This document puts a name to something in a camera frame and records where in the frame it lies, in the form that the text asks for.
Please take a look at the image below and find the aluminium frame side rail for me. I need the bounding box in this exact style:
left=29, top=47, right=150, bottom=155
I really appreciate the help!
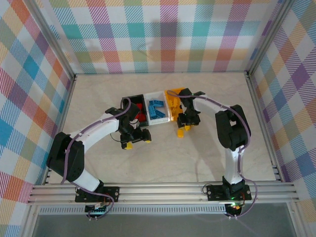
left=41, top=74, right=77, bottom=186
left=245, top=71, right=284, bottom=182

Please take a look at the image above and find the grey slotted cable duct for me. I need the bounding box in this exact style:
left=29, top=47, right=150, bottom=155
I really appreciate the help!
left=38, top=206, right=228, bottom=215

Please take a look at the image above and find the white plastic container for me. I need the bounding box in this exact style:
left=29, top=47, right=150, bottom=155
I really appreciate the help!
left=144, top=90, right=173, bottom=125

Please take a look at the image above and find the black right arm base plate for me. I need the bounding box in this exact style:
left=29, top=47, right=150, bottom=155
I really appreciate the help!
left=206, top=184, right=252, bottom=201

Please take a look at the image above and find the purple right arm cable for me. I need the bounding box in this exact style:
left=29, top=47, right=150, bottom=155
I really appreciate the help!
left=166, top=90, right=260, bottom=220

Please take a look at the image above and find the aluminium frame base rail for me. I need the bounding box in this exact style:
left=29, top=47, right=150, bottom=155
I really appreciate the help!
left=26, top=182, right=300, bottom=206

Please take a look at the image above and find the yellow plastic container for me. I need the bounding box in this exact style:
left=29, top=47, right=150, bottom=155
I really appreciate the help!
left=164, top=86, right=187, bottom=123

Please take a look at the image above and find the black plastic container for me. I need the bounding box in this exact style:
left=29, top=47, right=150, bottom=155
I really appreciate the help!
left=120, top=93, right=150, bottom=128

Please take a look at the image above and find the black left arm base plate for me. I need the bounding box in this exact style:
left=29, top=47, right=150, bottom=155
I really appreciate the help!
left=75, top=186, right=121, bottom=202

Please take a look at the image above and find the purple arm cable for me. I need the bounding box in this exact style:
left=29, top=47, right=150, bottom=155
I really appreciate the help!
left=60, top=97, right=133, bottom=222
left=166, top=90, right=260, bottom=220

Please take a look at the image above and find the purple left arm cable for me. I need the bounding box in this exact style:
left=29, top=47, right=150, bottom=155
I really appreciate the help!
left=60, top=97, right=133, bottom=222

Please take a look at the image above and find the aluminium frame post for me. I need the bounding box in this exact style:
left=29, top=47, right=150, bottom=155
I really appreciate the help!
left=23, top=0, right=76, bottom=81
left=245, top=0, right=297, bottom=77

